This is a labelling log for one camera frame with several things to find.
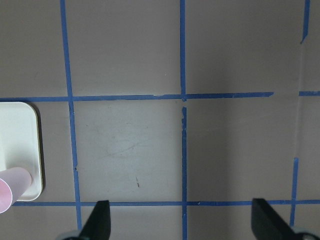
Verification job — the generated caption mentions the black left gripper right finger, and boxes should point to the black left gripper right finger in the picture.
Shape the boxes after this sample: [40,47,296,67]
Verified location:
[251,198,297,240]

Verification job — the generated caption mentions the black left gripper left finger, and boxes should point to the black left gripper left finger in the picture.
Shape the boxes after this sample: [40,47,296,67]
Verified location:
[79,200,111,240]

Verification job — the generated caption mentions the pink plastic cup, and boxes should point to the pink plastic cup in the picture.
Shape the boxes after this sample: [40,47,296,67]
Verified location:
[0,167,32,214]

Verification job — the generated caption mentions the cream plastic tray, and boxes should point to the cream plastic tray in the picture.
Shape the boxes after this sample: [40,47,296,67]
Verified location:
[0,102,44,202]

